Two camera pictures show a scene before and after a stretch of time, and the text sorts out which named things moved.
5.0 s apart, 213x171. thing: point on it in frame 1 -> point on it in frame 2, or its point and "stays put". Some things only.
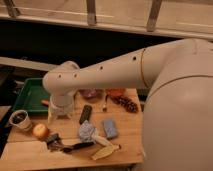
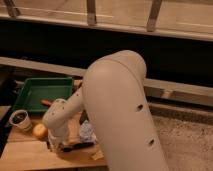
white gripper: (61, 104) -> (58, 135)
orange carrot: (45, 101) stays put
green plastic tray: (31, 95) stays put
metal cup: (20, 119) stays put
